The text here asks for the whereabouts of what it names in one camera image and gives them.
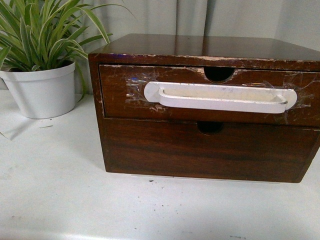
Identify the white plastic plant pot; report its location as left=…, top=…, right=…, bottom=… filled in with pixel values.
left=0, top=62, right=76, bottom=119

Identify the white drawer handle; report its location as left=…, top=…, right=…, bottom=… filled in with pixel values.
left=144, top=81, right=298, bottom=114

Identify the dark brown wooden drawer cabinet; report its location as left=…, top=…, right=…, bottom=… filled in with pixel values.
left=87, top=33, right=320, bottom=184

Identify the wooden drawer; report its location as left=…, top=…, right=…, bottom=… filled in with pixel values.
left=98, top=118, right=320, bottom=183
left=99, top=64, right=320, bottom=127

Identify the green striped spider plant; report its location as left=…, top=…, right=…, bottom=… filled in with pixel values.
left=0, top=0, right=136, bottom=96

